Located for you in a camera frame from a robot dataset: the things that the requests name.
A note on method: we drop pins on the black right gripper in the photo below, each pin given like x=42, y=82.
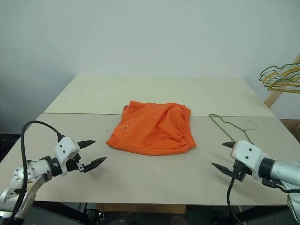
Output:
x=241, y=173

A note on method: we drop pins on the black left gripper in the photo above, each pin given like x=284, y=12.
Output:
x=72, y=165

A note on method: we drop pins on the orange shorts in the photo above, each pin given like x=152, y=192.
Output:
x=150, y=129

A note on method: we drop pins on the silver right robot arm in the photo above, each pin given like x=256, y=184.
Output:
x=283, y=171

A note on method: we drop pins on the brown cardboard box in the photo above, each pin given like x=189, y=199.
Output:
x=293, y=127

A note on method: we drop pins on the wooden clothes rack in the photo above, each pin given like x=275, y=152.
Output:
x=273, y=99

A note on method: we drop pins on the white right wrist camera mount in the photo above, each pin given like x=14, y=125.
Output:
x=248, y=152

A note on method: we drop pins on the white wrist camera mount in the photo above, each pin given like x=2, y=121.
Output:
x=248, y=152
x=65, y=147

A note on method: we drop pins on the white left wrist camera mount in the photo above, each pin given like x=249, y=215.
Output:
x=65, y=147

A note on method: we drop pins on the black table frame bar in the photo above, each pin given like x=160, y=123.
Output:
x=260, y=213

